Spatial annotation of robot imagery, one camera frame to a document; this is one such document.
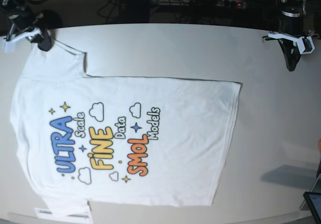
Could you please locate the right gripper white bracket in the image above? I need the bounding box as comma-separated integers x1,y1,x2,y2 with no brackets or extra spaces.
3,26,53,52

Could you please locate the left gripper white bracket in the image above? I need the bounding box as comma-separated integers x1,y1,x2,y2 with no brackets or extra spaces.
262,30,319,71

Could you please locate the white printed T-shirt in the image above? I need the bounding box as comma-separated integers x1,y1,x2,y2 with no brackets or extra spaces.
10,42,241,212

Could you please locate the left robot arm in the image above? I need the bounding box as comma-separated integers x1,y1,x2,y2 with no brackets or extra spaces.
262,0,320,72

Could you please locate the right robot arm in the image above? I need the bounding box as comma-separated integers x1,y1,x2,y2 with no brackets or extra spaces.
1,0,52,52

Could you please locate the black power strip red light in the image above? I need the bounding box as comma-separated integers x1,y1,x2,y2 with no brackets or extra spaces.
157,0,247,10

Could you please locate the white paper label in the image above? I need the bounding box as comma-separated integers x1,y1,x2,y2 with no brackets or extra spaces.
35,208,93,224

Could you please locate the tablet with dark frame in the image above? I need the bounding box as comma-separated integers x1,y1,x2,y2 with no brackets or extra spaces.
303,192,321,224

